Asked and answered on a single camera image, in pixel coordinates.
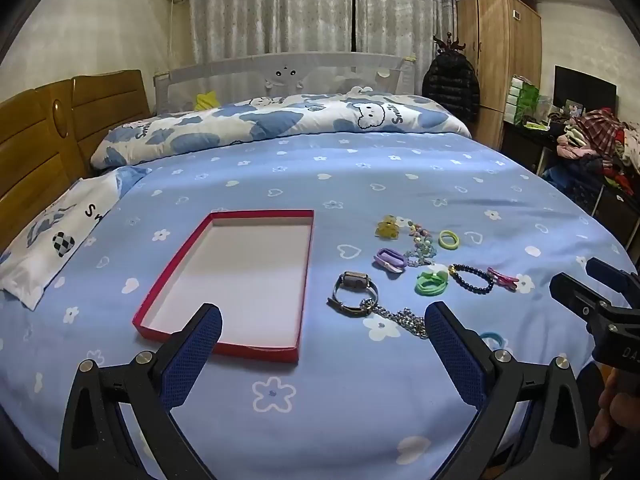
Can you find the yellow plush toy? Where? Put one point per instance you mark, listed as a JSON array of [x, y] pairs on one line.
[[207, 100]]

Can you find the wooden headboard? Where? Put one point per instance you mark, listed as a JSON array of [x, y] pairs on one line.
[[30, 160]]

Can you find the black puffer jacket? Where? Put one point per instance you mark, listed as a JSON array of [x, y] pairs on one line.
[[450, 87]]

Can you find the grey patterned curtain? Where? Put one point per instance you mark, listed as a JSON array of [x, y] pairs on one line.
[[270, 5], [400, 15]]

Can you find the blue floral bed sheet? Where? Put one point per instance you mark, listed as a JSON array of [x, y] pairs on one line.
[[300, 185]]

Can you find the dark desk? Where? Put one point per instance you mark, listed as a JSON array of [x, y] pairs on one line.
[[525, 147]]

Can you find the grey bed guard rail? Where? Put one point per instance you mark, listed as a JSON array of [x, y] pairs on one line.
[[240, 67]]

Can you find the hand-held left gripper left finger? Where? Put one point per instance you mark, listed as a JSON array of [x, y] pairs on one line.
[[196, 355]]

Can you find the wooden wardrobe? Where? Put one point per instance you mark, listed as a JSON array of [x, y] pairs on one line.
[[505, 55]]

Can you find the blue and white cartoon quilt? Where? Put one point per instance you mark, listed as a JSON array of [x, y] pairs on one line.
[[280, 120]]

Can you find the white printed pillow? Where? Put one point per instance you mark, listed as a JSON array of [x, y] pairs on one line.
[[65, 230]]

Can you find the yellow bear hair clip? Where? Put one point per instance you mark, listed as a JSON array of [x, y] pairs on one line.
[[387, 227]]

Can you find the pile of clothes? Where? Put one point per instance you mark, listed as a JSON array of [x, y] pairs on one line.
[[605, 140]]

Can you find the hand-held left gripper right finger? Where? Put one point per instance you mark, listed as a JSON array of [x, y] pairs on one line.
[[454, 355]]

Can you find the purple hair clip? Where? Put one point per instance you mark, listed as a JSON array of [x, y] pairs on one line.
[[385, 256]]

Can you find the black monitor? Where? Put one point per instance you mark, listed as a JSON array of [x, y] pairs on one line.
[[585, 85]]

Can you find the dark wooden coat rack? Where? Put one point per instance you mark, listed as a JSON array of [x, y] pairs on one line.
[[450, 42]]

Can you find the person's right hand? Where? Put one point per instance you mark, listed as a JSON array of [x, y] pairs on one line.
[[620, 410]]

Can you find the pink hair clip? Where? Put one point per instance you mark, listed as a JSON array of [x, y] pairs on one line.
[[500, 276]]

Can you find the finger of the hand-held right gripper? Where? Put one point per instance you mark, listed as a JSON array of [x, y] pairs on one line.
[[580, 295], [617, 280]]

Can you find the stack of green tissue packs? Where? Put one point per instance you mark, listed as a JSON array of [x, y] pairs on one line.
[[522, 100]]

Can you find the red cardboard box lid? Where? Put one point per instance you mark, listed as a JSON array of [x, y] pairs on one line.
[[235, 280]]

